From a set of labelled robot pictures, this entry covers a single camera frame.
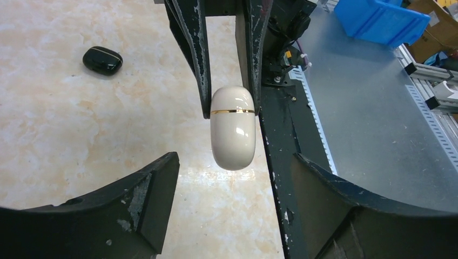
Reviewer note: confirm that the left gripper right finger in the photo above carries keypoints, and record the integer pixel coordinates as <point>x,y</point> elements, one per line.
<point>342,220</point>

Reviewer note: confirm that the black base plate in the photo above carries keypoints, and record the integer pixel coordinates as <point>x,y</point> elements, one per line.
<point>288,127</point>

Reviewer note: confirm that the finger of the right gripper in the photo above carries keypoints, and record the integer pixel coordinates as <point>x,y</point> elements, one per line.
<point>251,19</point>
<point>188,26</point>

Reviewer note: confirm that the white earbud case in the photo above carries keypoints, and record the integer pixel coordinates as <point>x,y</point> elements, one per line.
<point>233,130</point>

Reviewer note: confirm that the black earbud case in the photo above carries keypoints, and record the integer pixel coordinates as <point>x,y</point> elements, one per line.
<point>102,60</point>

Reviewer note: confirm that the blue bin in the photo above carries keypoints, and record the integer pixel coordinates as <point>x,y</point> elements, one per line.
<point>384,22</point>

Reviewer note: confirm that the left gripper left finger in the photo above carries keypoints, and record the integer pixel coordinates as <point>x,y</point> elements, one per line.
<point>125,219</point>

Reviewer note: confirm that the cardboard box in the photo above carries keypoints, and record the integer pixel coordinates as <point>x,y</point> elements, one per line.
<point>439,35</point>

